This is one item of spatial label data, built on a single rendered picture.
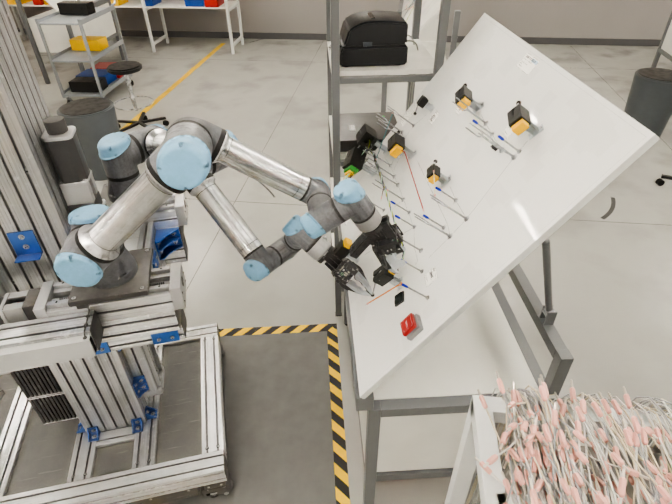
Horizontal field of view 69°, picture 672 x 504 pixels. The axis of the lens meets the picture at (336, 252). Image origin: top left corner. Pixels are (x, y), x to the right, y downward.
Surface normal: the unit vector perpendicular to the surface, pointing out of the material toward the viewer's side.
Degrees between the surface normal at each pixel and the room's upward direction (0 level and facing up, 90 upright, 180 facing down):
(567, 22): 90
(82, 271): 95
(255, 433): 0
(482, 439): 0
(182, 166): 85
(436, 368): 0
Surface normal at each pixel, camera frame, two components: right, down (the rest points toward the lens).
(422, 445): 0.05, 0.61
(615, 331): -0.01, -0.79
